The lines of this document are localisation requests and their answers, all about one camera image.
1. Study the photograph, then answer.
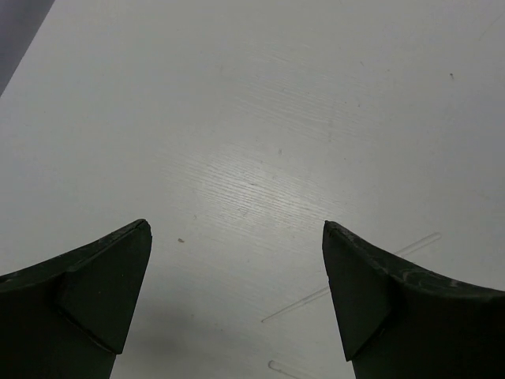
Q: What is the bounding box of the grey chopstick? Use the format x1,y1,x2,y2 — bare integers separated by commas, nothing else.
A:
267,360,312,379

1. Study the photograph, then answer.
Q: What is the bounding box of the white chopstick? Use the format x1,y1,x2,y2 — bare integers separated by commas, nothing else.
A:
261,232,442,323

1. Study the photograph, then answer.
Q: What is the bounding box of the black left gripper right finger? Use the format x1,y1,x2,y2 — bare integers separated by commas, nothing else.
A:
323,221,504,378

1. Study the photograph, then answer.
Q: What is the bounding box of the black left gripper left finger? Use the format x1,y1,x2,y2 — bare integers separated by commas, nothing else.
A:
1,220,152,378

